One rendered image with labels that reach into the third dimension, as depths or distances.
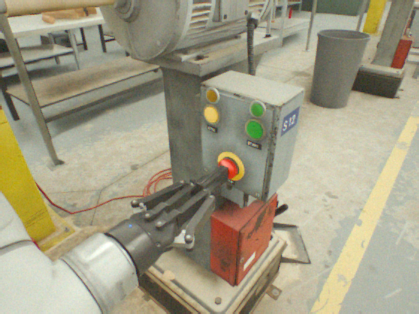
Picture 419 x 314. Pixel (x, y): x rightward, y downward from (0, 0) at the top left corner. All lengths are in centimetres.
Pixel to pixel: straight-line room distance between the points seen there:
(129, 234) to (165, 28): 37
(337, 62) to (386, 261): 198
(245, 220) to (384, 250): 110
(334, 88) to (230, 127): 281
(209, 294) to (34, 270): 86
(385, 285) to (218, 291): 90
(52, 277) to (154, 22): 45
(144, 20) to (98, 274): 45
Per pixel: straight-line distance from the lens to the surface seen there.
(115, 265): 37
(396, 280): 179
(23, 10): 54
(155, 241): 41
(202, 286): 118
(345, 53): 316
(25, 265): 37
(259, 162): 50
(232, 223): 93
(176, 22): 57
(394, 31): 397
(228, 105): 49
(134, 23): 63
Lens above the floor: 130
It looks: 34 degrees down
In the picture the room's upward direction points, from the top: straight up
